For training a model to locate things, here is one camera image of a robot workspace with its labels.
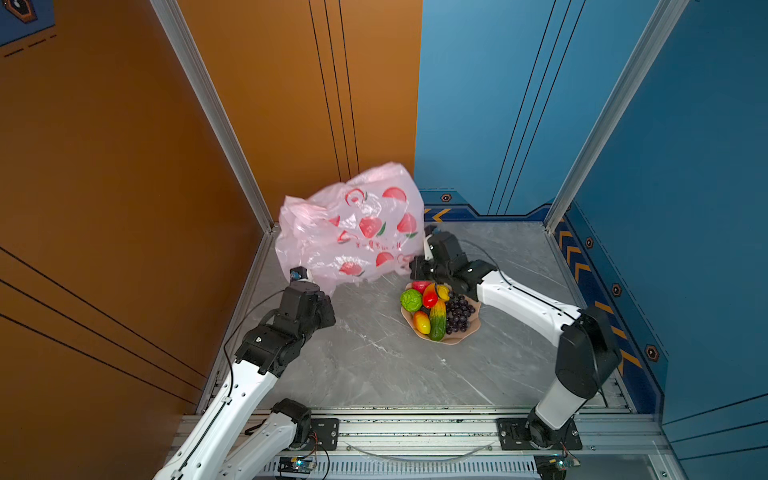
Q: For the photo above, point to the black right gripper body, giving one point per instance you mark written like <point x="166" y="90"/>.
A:
<point x="431" y="269"/>

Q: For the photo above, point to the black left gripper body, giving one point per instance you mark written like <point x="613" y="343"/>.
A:
<point x="322" y="316"/>

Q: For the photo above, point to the yellow lemon fruit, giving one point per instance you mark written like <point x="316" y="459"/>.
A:
<point x="443" y="292"/>

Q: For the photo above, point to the red yellow mango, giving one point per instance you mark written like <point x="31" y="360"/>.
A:
<point x="430" y="296"/>

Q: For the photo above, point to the green yellow cucumber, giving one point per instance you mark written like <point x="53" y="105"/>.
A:
<point x="438" y="318"/>

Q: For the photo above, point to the pink printed plastic bag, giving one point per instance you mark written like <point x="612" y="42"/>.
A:
<point x="356" y="231"/>

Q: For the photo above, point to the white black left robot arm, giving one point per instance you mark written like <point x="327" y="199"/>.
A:
<point x="263" y="356"/>

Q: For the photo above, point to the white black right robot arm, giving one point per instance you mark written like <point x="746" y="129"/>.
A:
<point x="587" y="348"/>

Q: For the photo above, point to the red apple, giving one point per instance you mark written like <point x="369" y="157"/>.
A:
<point x="421" y="285"/>

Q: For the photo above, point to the dark purple grape bunch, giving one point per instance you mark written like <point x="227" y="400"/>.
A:
<point x="458" y="313"/>

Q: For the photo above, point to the green custard apple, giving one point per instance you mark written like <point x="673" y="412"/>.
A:
<point x="411" y="300"/>

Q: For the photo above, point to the orange yellow peach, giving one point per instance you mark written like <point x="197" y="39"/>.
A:
<point x="422" y="323"/>

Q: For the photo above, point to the left green circuit board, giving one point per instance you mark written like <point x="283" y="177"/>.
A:
<point x="296" y="466"/>

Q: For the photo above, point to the green circuit board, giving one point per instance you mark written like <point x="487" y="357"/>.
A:
<point x="563" y="463"/>
<point x="296" y="466"/>

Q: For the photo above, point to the right green circuit board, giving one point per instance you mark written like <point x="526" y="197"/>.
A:
<point x="563" y="463"/>

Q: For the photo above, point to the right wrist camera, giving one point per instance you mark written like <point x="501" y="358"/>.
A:
<point x="428" y="255"/>

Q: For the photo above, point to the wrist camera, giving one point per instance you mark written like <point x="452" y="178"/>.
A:
<point x="428" y="255"/>
<point x="299" y="274"/>

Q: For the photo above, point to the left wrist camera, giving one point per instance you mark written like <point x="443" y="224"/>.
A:
<point x="299" y="274"/>

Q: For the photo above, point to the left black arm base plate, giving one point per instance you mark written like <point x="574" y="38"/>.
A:
<point x="325" y="431"/>

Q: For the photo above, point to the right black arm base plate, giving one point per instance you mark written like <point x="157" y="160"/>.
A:
<point x="519" y="434"/>

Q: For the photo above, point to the aluminium front rail frame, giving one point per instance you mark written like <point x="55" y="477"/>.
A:
<point x="462" y="443"/>

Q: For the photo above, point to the left aluminium corner post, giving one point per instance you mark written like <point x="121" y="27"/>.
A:
<point x="177" y="31"/>

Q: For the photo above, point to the aluminium corner post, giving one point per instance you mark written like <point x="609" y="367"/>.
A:
<point x="177" y="31"/>
<point x="654" y="36"/>

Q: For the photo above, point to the right aluminium corner post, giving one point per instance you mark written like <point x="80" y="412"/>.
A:
<point x="654" y="36"/>

